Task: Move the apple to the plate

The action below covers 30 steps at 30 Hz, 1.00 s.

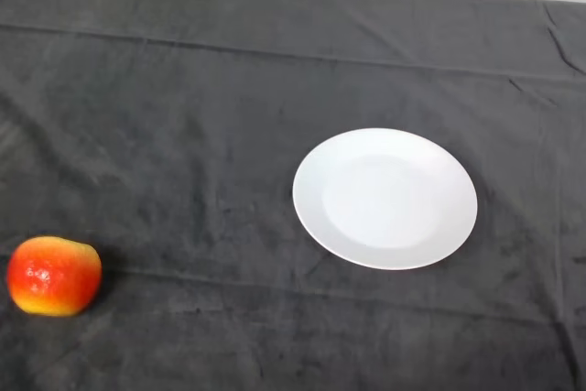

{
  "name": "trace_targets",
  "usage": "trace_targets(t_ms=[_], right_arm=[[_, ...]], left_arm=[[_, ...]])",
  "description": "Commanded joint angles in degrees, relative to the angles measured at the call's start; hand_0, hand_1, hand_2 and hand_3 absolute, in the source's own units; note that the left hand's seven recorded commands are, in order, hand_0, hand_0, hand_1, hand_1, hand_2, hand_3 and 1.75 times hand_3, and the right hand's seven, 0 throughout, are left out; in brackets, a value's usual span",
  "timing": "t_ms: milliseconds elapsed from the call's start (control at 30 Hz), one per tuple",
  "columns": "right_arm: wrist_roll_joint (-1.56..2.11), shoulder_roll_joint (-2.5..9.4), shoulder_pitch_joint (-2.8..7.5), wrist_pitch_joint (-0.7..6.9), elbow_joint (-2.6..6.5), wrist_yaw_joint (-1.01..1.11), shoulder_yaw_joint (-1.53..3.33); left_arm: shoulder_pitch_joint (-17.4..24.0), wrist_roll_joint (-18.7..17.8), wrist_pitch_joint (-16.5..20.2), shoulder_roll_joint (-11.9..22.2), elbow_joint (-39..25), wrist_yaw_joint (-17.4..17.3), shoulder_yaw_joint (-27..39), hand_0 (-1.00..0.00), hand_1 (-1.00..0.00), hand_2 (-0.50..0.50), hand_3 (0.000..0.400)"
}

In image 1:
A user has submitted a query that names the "red yellow apple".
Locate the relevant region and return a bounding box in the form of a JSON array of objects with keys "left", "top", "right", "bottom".
[{"left": 5, "top": 235, "right": 103, "bottom": 318}]

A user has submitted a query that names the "white round plate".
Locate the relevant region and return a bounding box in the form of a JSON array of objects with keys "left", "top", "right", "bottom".
[{"left": 292, "top": 127, "right": 479, "bottom": 271}]

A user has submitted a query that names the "black table cloth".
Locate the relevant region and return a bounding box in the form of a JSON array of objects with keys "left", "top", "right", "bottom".
[{"left": 0, "top": 0, "right": 586, "bottom": 391}]

